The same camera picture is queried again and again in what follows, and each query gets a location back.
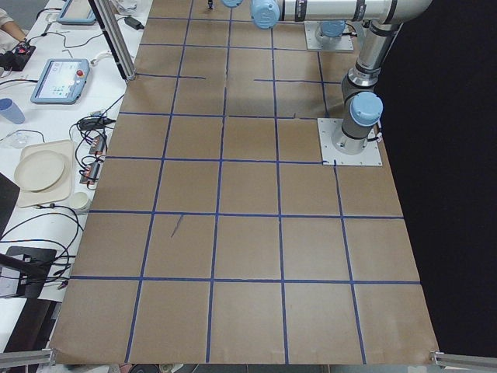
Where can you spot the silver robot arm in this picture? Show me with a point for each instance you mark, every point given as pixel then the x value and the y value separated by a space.
pixel 362 107
pixel 265 14

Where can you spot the white paper cup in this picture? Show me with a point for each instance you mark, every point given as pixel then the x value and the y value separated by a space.
pixel 80 202

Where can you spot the black power adapter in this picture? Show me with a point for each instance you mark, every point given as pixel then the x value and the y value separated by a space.
pixel 133 23

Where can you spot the beige tray with plate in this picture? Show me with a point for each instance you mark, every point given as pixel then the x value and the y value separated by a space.
pixel 45 173

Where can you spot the teach pendant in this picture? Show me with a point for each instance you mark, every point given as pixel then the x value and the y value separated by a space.
pixel 76 12
pixel 61 82

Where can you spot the blue plastic cup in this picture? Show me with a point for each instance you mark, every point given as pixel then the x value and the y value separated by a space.
pixel 11 112

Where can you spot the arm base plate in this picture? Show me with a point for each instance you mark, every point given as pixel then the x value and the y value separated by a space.
pixel 339 150
pixel 331 36

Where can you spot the aluminium frame post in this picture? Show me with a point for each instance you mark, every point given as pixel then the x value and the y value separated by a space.
pixel 111 31

